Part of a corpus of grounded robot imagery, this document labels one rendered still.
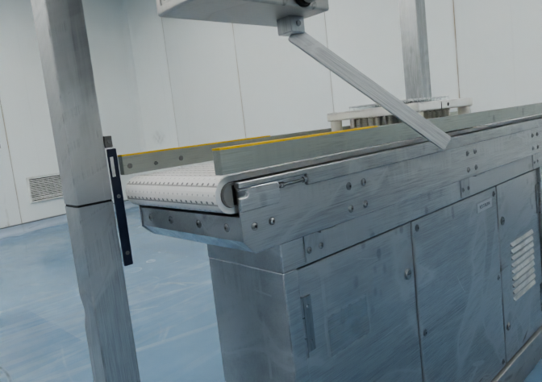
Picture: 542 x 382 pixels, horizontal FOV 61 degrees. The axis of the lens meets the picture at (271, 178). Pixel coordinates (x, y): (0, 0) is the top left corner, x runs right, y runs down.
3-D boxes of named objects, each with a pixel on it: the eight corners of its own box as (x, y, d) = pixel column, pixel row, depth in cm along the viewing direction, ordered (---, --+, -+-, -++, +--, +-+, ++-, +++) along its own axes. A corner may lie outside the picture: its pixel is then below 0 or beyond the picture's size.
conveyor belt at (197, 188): (218, 217, 59) (213, 179, 58) (127, 207, 77) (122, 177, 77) (554, 127, 149) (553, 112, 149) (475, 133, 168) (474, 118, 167)
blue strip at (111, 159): (125, 266, 78) (107, 149, 76) (123, 266, 79) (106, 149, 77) (134, 263, 79) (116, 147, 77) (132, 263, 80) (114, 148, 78)
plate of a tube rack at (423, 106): (419, 112, 93) (419, 101, 93) (327, 122, 112) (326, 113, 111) (473, 105, 110) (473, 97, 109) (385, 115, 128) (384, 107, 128)
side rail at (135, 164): (124, 175, 77) (121, 155, 77) (119, 175, 78) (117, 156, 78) (471, 118, 166) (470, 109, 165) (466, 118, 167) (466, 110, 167)
